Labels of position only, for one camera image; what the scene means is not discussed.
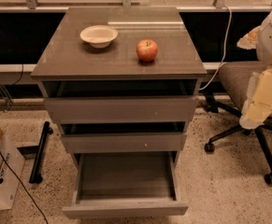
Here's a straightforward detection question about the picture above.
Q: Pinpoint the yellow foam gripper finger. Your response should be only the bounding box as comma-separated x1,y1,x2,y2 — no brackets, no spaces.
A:
239,67,272,130

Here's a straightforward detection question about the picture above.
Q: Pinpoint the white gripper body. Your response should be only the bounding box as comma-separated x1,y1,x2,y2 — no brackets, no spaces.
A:
236,26,260,49

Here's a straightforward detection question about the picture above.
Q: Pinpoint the grey bottom drawer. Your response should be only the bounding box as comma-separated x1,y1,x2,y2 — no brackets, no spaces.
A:
63,152,188,218

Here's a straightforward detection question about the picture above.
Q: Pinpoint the grey drawer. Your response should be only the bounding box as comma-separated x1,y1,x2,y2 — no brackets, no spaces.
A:
63,152,188,218
62,121,186,153
43,79,197,124

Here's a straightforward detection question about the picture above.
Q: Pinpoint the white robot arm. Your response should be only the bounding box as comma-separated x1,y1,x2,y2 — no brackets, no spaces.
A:
236,11,272,129

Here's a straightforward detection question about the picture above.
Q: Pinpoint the grey top drawer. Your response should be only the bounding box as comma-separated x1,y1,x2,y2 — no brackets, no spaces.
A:
43,79,197,124

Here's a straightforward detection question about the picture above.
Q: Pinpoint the grey drawer cabinet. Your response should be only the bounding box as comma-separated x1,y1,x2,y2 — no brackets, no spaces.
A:
32,7,206,165

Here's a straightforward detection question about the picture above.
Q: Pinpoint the grey middle drawer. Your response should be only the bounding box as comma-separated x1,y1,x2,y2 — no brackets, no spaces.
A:
62,121,186,153

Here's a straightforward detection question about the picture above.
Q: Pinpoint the grey office chair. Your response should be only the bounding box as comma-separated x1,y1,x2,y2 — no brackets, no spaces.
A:
203,61,272,186

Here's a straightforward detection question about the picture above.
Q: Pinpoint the red apple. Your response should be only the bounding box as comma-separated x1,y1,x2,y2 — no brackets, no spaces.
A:
136,39,158,62

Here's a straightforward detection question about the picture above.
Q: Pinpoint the white paper bowl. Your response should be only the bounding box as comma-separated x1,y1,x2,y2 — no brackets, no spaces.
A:
79,25,118,49

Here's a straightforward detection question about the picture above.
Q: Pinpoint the black bar on floor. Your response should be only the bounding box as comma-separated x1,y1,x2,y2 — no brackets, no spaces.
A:
29,121,53,184

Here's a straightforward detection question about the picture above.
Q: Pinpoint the white cardboard box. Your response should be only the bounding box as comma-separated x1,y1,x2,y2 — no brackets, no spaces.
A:
0,134,25,210

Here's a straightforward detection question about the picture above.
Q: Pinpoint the white cable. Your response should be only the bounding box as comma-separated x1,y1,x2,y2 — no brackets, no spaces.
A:
198,5,233,91

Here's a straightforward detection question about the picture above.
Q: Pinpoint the black cable on floor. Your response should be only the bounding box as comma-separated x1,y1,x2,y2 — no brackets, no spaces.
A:
0,124,50,224

